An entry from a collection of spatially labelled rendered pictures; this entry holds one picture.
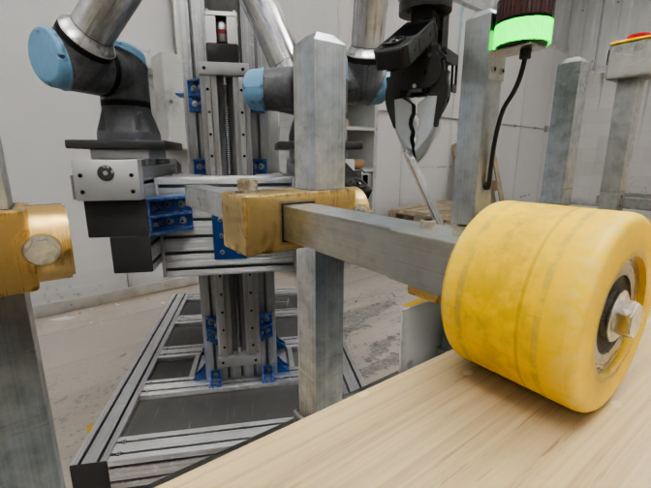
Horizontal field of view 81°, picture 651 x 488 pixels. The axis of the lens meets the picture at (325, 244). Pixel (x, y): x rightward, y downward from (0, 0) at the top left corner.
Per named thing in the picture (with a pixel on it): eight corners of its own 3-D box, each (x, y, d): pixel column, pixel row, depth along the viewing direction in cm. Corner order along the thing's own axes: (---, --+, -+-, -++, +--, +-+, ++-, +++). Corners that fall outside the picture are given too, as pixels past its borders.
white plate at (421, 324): (396, 375, 53) (399, 308, 51) (498, 327, 68) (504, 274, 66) (399, 377, 53) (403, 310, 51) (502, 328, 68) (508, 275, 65)
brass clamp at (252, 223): (221, 245, 35) (217, 190, 34) (336, 228, 43) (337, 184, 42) (249, 259, 30) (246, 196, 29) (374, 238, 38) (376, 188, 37)
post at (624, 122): (579, 291, 86) (613, 79, 76) (589, 287, 89) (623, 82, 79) (603, 297, 83) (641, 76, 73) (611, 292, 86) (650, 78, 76)
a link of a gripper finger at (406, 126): (426, 161, 60) (429, 98, 57) (413, 162, 55) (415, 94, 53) (408, 161, 61) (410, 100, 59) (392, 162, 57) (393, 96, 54)
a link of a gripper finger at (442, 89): (449, 126, 52) (452, 57, 50) (446, 126, 51) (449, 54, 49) (416, 128, 55) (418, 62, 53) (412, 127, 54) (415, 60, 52)
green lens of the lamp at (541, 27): (481, 47, 44) (483, 26, 44) (510, 55, 48) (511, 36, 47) (534, 34, 40) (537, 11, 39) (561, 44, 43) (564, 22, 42)
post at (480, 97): (439, 364, 58) (466, 13, 47) (453, 357, 60) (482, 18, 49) (459, 375, 55) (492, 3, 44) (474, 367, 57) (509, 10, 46)
